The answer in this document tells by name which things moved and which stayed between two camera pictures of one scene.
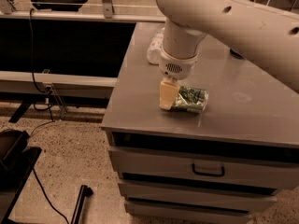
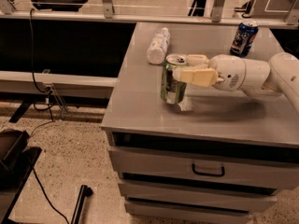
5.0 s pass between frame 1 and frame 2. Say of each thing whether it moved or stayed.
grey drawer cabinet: stayed
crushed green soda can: moved
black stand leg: stayed
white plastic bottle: stayed
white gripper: moved
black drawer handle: stayed
